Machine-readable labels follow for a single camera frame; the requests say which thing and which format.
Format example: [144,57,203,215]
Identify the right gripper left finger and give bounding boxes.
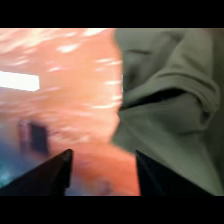
[0,148,74,197]

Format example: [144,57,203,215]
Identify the brown T-shirt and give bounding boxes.
[110,27,224,197]

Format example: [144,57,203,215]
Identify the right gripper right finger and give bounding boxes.
[134,149,215,197]

